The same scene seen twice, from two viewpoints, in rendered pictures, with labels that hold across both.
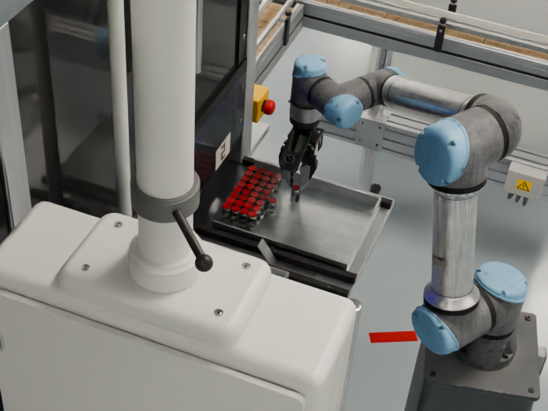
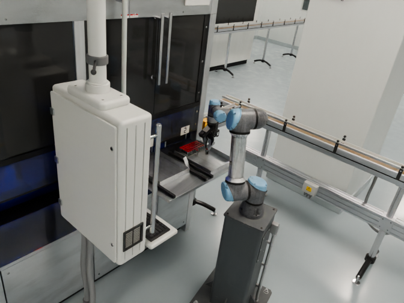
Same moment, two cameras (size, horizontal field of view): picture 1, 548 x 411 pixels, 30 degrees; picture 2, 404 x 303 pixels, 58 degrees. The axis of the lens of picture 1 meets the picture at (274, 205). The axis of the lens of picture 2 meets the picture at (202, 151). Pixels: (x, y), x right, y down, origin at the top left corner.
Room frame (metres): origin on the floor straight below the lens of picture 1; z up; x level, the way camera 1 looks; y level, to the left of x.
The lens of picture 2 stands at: (-0.24, -0.79, 2.14)
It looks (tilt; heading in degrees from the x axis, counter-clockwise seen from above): 29 degrees down; 20
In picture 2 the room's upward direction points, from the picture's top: 7 degrees clockwise
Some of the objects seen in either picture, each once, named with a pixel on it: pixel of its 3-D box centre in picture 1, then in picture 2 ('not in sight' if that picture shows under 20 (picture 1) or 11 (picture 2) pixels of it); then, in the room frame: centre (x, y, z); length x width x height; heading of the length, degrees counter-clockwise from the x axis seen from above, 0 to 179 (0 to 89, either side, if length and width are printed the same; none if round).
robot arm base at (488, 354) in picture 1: (486, 330); (252, 204); (1.57, -0.50, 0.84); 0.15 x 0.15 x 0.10
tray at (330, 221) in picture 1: (298, 214); (204, 156); (1.85, -0.06, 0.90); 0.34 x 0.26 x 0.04; 71
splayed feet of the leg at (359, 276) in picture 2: not in sight; (368, 262); (2.41, -1.40, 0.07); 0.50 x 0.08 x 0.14; 162
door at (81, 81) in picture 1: (98, 103); (123, 74); (1.41, 0.31, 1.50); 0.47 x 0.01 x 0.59; 162
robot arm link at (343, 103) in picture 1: (342, 101); (220, 114); (1.86, -0.13, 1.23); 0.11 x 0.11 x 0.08; 38
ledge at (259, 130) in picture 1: (236, 132); not in sight; (2.19, 0.12, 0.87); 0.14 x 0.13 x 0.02; 72
